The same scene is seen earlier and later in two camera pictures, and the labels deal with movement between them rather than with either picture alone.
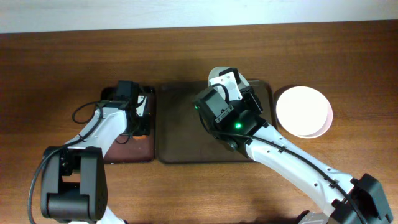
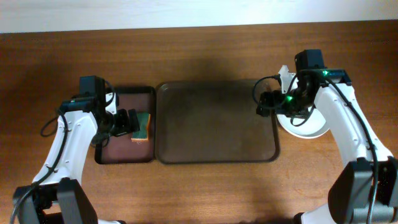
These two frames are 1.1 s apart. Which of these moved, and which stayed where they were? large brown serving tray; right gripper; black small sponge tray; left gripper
Moved: right gripper; left gripper
Stayed: large brown serving tray; black small sponge tray
